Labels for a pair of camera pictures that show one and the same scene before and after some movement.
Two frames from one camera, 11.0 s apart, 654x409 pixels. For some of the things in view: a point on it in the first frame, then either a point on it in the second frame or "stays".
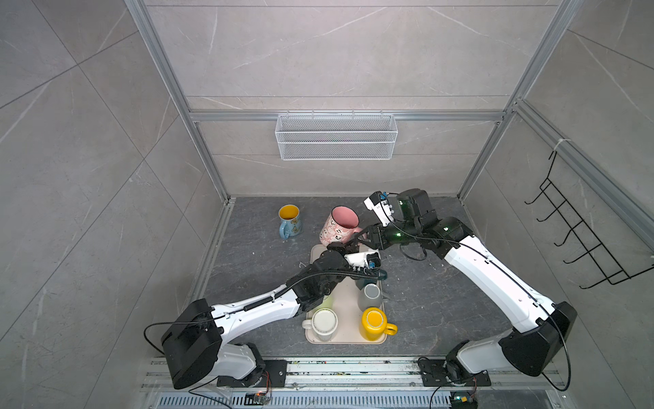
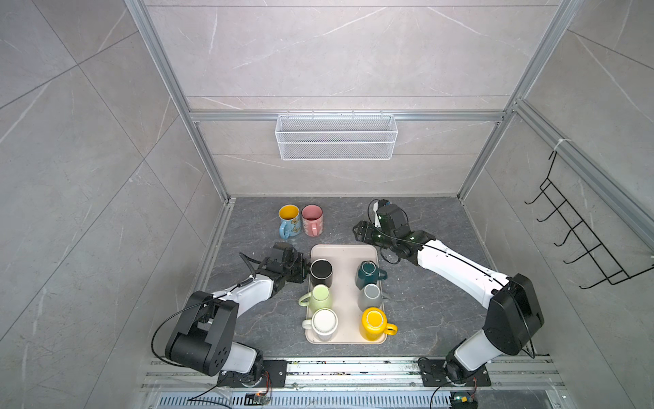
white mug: x=324 y=323 stays
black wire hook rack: x=612 y=272 stays
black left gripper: x=345 y=250 -> x=301 y=258
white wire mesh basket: x=335 y=137 stays
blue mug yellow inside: x=290 y=222 stays
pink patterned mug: x=341 y=224 -> x=312 y=220
